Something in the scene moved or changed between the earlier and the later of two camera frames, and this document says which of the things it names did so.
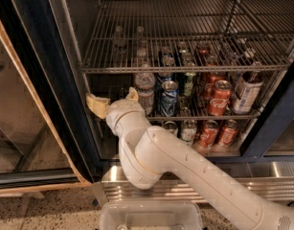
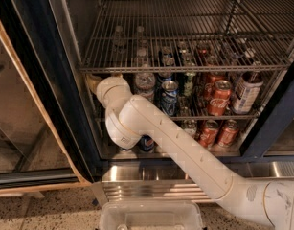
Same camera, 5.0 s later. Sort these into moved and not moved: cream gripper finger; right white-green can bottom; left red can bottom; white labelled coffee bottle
Moved: cream gripper finger
Not moved: right white-green can bottom; left red can bottom; white labelled coffee bottle
